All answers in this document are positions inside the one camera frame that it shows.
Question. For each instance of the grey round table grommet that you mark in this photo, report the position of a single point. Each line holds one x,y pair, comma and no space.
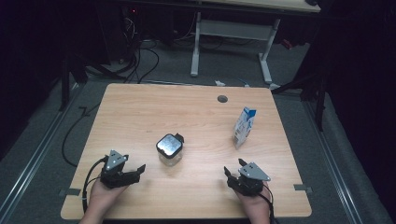
222,99

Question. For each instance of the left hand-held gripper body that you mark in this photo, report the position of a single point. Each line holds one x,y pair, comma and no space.
113,179

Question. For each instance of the dark computer case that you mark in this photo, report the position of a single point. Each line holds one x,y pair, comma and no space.
124,37

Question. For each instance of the person's right hand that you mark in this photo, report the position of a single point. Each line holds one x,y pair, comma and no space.
257,203

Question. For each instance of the small white plug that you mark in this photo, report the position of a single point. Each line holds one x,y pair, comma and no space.
219,83

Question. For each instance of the small red object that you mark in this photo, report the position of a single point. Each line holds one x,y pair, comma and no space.
287,44

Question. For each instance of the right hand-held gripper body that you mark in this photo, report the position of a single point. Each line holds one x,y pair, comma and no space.
249,185

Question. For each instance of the metal floor rail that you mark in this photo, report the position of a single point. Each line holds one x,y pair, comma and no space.
332,165
32,163

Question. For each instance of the person's left hand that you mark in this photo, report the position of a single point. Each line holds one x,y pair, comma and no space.
102,199

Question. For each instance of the clear jar with black lid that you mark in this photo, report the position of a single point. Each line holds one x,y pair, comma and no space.
169,145

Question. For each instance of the black metal stand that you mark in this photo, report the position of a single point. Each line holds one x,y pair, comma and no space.
64,87
320,105

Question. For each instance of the grey tape strip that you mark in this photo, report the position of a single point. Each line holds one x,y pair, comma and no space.
70,192
302,188

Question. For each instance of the white-framed desk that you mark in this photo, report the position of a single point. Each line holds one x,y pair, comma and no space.
236,31

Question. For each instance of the blue and white milk carton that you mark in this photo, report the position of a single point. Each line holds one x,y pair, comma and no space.
243,127

